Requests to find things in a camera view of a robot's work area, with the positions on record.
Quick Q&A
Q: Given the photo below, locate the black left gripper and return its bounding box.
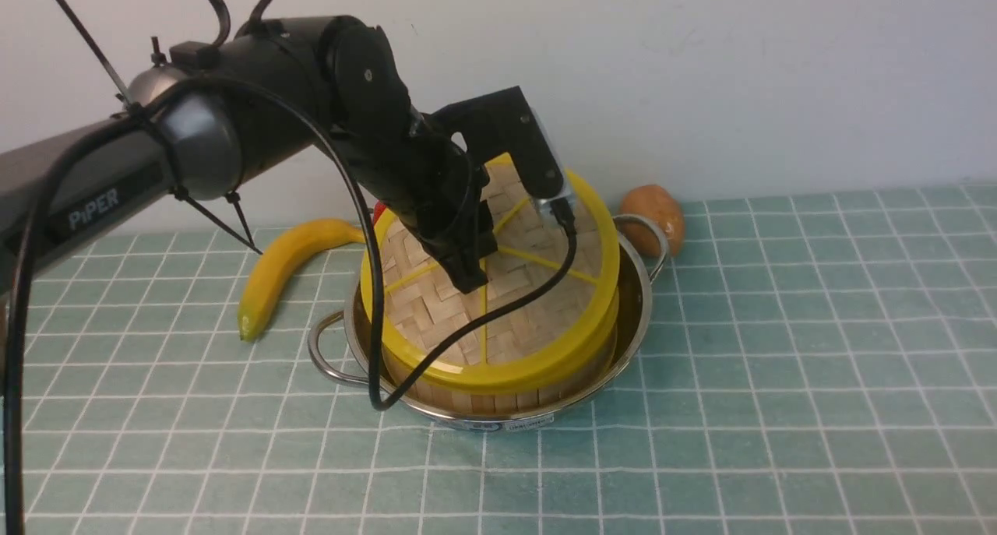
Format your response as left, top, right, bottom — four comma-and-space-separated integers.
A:
331, 99, 499, 294

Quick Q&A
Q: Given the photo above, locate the bamboo steamer basket yellow rim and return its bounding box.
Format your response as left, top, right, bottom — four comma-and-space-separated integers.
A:
383, 276, 619, 415

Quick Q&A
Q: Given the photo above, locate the bamboo steamer lid yellow rim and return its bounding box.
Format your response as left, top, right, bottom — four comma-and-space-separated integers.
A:
375, 154, 621, 396

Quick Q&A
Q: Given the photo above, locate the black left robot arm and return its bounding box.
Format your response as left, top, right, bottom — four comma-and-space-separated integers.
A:
2, 16, 496, 296

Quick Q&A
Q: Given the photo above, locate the stainless steel pot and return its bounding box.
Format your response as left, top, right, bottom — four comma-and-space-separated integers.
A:
307, 213, 671, 432

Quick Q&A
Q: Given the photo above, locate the red bell pepper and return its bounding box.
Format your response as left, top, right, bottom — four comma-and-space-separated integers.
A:
371, 202, 387, 225

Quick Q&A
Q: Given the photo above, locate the yellow banana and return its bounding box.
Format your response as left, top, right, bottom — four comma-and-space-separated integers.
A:
236, 218, 365, 343

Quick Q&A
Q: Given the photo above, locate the brown potato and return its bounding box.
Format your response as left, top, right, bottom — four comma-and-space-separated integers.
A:
619, 184, 686, 258

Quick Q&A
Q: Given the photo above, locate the green checkered tablecloth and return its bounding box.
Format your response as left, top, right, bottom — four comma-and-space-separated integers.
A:
23, 186, 996, 534

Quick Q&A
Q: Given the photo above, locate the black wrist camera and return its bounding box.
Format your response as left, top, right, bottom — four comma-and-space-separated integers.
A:
430, 86, 576, 220

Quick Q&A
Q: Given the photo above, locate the black left camera cable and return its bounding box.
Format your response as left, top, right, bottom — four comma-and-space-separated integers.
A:
0, 76, 579, 535

